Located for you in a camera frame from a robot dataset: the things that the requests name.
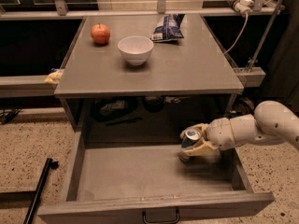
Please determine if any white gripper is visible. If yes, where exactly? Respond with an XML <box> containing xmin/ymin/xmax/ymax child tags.
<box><xmin>180</xmin><ymin>118</ymin><xmax>235</xmax><ymax>157</ymax></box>

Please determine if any redbull can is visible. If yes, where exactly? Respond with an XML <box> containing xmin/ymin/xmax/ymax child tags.
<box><xmin>179</xmin><ymin>127</ymin><xmax>202</xmax><ymax>162</ymax></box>

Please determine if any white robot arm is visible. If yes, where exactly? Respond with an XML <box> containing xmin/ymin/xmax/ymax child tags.
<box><xmin>179</xmin><ymin>101</ymin><xmax>299</xmax><ymax>160</ymax></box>

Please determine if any grey open drawer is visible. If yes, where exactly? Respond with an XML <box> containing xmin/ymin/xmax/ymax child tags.
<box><xmin>38</xmin><ymin>131</ymin><xmax>274</xmax><ymax>224</ymax></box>

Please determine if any white bowl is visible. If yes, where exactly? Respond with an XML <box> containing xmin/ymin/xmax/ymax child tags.
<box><xmin>118</xmin><ymin>36</ymin><xmax>154</xmax><ymax>65</ymax></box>

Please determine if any blue chip bag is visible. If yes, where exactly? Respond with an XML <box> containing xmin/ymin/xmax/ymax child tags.
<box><xmin>150</xmin><ymin>14</ymin><xmax>185</xmax><ymax>42</ymax></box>

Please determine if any white power strip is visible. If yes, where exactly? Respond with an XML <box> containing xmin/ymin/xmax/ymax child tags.
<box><xmin>225</xmin><ymin>0</ymin><xmax>251</xmax><ymax>15</ymax></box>

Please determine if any red apple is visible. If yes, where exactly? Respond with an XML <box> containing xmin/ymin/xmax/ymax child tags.
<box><xmin>91</xmin><ymin>23</ymin><xmax>110</xmax><ymax>45</ymax></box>

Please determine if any black bar on floor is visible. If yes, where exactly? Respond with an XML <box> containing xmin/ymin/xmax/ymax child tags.
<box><xmin>23</xmin><ymin>158</ymin><xmax>59</xmax><ymax>224</ymax></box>

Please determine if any yellow crumpled wrapper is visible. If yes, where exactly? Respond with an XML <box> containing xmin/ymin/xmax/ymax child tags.
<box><xmin>45</xmin><ymin>69</ymin><xmax>64</xmax><ymax>85</ymax></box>

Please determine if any black drawer handle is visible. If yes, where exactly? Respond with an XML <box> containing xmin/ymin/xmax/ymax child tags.
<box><xmin>142</xmin><ymin>208</ymin><xmax>180</xmax><ymax>224</ymax></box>

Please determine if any white cable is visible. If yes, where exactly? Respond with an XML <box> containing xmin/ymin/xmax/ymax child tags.
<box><xmin>223</xmin><ymin>11</ymin><xmax>249</xmax><ymax>56</ymax></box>

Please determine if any grey metal rail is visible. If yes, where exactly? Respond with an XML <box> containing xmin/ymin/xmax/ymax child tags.
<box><xmin>0</xmin><ymin>75</ymin><xmax>56</xmax><ymax>98</ymax></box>

